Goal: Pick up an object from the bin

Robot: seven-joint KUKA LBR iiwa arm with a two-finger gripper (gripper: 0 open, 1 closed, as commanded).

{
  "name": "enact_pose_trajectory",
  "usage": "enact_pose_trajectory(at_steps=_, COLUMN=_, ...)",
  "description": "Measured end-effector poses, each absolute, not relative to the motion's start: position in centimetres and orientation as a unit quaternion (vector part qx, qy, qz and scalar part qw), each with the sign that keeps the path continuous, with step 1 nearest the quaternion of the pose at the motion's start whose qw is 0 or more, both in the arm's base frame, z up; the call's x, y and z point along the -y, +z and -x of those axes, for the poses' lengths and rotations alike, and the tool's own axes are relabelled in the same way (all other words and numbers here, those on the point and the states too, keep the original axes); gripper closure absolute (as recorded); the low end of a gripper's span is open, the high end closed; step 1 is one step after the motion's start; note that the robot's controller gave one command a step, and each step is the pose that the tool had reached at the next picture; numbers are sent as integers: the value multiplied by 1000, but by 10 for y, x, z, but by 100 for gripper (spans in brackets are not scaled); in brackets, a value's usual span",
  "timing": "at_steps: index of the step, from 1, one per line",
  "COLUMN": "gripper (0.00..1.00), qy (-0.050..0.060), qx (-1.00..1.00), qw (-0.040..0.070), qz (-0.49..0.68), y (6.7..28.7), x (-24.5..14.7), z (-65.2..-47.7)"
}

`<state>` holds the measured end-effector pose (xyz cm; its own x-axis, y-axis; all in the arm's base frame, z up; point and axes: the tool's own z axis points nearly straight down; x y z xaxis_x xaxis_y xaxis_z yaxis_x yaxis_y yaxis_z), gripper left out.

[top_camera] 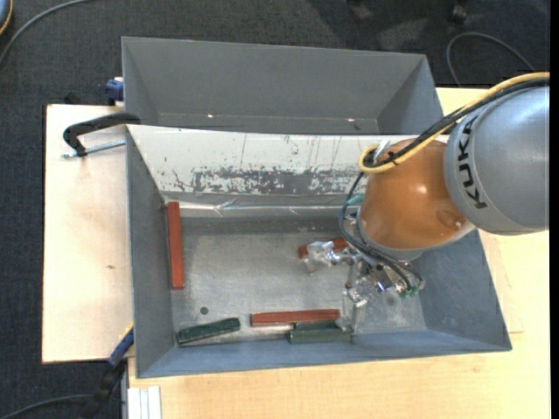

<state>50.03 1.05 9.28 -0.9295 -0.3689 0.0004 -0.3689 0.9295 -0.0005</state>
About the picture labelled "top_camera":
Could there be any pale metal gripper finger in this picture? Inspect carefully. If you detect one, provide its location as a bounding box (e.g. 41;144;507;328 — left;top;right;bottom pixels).
304;240;360;275
342;276;371;336

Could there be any red-brown flat block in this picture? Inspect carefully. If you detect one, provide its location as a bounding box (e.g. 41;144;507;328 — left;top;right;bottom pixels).
297;237;349;260
167;201;185;291
250;308;342;327

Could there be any dark green flat block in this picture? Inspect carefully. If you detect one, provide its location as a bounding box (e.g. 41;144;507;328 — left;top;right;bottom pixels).
286;319;353;346
175;317;242;346

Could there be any grey metal bin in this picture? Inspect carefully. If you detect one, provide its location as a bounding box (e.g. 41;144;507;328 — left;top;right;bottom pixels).
121;36;513;379

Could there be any pale wood board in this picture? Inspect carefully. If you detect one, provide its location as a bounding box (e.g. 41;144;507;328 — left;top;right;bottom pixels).
41;102;136;365

